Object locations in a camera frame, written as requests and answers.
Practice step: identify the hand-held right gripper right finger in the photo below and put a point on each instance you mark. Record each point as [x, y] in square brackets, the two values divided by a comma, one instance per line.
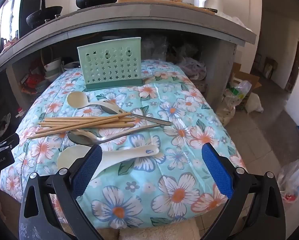
[218, 170]

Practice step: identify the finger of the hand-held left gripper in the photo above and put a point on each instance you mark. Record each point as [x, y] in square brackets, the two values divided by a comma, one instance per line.
[2, 150]
[7, 139]

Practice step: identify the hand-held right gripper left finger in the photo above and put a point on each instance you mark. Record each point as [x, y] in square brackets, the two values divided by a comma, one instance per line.
[88, 172]

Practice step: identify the metal spoon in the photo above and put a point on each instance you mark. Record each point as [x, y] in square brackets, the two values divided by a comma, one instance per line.
[109, 110]
[80, 138]

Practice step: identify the white rice paddle spoon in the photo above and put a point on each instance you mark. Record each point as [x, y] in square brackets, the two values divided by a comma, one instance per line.
[129, 155]

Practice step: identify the bundle of wooden chopsticks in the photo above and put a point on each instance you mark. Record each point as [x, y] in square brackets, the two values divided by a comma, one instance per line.
[89, 123]

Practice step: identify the cream round ladle spoon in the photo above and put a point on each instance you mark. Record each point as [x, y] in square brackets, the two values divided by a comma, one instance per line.
[77, 99]

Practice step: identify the green perforated utensil holder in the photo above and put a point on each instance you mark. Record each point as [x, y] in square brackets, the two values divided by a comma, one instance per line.
[109, 67]

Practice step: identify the dark jar with plastic liner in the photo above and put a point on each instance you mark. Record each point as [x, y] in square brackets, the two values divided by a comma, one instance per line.
[3, 130]

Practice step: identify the cooking oil bottle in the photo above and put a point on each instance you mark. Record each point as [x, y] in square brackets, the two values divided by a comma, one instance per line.
[19, 111]

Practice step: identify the floral turquoise blanket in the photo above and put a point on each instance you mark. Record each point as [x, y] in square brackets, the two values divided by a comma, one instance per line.
[149, 180]

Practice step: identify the red snack bags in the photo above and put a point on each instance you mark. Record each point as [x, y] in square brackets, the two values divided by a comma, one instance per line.
[33, 80]

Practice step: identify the plastic bag of groceries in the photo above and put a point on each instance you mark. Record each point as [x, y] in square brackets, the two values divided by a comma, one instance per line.
[235, 100]

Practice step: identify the white sack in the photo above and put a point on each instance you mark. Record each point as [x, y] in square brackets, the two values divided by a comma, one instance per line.
[254, 103]

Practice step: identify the white printed plastic bag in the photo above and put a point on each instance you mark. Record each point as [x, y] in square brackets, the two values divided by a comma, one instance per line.
[294, 180]

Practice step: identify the stack of ceramic bowls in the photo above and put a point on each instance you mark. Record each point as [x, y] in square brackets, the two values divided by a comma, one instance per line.
[52, 67]

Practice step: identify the cardboard box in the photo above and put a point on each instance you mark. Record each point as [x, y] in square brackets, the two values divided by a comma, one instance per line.
[244, 78]

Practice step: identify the dark mug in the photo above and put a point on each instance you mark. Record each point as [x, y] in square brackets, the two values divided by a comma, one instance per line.
[2, 44]

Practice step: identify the pink patterned cloth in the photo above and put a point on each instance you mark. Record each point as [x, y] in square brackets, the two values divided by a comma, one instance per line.
[9, 42]

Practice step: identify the patterned white plate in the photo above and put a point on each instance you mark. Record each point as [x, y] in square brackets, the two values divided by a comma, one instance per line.
[70, 65]

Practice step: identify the purple patterned plastic bag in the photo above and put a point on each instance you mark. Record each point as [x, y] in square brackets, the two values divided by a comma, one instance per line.
[192, 67]

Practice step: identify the window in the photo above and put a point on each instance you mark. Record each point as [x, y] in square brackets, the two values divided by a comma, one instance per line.
[4, 17]

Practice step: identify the black wok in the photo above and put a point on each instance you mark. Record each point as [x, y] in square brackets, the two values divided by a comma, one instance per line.
[42, 16]

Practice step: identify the brown wooden door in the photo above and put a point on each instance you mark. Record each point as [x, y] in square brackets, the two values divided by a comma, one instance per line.
[295, 65]

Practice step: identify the tall black kitchen appliance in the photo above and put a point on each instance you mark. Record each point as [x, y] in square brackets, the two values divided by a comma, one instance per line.
[27, 10]

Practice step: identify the kitchen knife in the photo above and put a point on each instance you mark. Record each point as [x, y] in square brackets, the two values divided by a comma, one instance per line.
[209, 10]

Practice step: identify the grey concrete kitchen counter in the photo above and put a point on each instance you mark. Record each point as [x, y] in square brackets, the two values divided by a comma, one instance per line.
[139, 17]

